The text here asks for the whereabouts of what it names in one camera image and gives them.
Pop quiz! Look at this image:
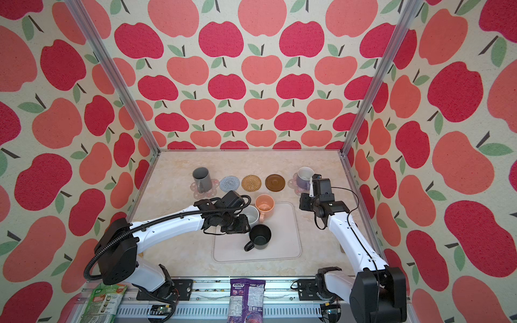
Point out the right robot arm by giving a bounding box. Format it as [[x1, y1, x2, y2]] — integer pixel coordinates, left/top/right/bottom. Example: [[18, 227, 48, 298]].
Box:
[[300, 174, 407, 322]]

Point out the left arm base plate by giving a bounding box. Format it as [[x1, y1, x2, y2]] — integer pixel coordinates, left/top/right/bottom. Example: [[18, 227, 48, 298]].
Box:
[[137, 279, 193, 303]]

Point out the aluminium corner frame post right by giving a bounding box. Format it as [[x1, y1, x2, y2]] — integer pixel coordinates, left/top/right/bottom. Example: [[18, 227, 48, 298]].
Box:
[[339, 0, 424, 158]]

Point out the round brown wooden coaster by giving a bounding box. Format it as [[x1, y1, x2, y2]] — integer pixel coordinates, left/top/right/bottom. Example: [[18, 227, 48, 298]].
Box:
[[265, 174, 285, 192]]

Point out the round grey felt coaster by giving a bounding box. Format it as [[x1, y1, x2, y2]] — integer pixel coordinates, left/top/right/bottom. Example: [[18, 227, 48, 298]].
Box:
[[219, 176, 240, 192]]

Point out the green snack bag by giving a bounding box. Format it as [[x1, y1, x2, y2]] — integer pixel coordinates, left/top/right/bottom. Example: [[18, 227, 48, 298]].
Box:
[[80, 283, 127, 323]]

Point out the aluminium corner frame post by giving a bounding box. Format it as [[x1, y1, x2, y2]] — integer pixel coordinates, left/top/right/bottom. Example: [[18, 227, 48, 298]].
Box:
[[65, 0, 160, 157], [339, 0, 424, 158]]

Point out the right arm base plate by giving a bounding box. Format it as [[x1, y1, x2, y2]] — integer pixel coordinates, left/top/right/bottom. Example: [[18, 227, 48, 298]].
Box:
[[292, 279, 323, 301]]

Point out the aluminium front rail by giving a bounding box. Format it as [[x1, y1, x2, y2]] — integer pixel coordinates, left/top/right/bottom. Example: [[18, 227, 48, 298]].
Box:
[[74, 276, 417, 323]]

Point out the peach orange mug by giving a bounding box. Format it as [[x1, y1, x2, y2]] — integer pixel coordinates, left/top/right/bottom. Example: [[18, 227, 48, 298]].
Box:
[[255, 194, 275, 223]]

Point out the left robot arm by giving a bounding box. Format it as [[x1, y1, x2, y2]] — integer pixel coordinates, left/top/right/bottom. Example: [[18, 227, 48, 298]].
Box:
[[83, 191, 252, 297]]

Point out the grey mug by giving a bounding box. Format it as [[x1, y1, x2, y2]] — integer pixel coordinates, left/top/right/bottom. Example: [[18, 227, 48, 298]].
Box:
[[192, 167, 212, 193]]

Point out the translucent white tray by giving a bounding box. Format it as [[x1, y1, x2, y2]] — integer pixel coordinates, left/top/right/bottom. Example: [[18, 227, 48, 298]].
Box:
[[212, 202, 302, 262]]

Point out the pink flower silicone coaster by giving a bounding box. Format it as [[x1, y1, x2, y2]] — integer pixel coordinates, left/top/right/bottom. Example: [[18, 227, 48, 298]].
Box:
[[190, 179, 219, 200]]

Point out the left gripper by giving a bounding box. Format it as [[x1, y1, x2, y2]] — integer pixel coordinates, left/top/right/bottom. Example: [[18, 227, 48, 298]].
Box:
[[221, 211, 256, 234]]

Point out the round woven rattan coaster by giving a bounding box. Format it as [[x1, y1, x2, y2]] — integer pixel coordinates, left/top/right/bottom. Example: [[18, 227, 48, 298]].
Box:
[[241, 174, 262, 192]]

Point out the aluminium corner frame post left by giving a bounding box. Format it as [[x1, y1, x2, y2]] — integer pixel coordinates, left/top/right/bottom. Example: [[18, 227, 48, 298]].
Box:
[[65, 0, 160, 157]]

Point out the black mug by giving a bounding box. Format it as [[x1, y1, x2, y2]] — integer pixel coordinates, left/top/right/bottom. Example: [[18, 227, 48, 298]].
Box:
[[244, 224, 272, 252]]

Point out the purple snack bag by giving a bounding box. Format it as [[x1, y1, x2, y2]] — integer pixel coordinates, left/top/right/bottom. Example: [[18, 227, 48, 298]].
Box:
[[227, 278, 266, 323]]

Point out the white lilac handled mug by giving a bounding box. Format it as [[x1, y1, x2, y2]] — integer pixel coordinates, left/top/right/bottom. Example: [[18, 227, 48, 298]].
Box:
[[296, 166, 315, 191]]

